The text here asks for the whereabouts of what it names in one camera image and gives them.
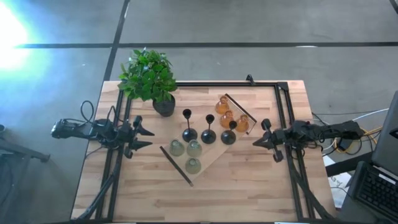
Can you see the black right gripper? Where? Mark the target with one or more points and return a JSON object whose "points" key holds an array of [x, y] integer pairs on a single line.
{"points": [[280, 138]]}

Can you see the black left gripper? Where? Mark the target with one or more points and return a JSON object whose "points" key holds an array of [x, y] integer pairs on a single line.
{"points": [[130, 137]]}

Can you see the amber ribbed glass candle holder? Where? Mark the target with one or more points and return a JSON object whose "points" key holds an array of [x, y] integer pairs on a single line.
{"points": [[242, 124], [226, 118], [222, 107]]}

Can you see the pale green glass candle holder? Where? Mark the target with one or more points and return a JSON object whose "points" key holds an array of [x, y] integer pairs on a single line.
{"points": [[176, 148], [192, 166], [194, 149]]}

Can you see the black metal candlestick holder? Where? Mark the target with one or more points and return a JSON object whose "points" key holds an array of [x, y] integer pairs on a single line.
{"points": [[189, 135], [228, 137], [208, 137]]}

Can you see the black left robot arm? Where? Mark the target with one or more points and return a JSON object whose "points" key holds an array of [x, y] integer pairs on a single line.
{"points": [[93, 132]]}

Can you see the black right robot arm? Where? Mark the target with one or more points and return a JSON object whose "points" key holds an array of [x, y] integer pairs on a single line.
{"points": [[335, 130]]}

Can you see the black plant pot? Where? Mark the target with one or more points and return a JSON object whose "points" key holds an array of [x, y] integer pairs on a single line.
{"points": [[164, 109]]}

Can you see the wooden tray with black rim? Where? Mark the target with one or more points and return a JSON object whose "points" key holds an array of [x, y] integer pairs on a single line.
{"points": [[214, 155]]}

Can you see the green leafy plant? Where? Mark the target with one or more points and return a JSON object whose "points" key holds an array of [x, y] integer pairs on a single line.
{"points": [[147, 74]]}

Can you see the black power adapter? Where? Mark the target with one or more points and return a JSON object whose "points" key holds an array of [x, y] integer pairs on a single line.
{"points": [[344, 144]]}

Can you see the black side table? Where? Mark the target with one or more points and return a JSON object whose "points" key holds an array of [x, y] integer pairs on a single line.
{"points": [[345, 166]]}

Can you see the white paper sheet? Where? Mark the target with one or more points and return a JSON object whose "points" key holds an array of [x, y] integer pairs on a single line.
{"points": [[339, 186]]}

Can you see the black stand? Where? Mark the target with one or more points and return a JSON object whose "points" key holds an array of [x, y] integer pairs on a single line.
{"points": [[37, 155]]}

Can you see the grey laptop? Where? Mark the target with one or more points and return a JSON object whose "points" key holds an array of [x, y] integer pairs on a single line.
{"points": [[387, 140]]}

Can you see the black keyboard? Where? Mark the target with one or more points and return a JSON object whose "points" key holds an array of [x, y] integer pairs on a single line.
{"points": [[377, 189]]}

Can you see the black clamp mount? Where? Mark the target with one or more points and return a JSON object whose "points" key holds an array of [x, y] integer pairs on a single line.
{"points": [[249, 78]]}

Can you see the black aluminium table frame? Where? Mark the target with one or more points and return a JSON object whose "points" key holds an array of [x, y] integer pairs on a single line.
{"points": [[202, 84]]}

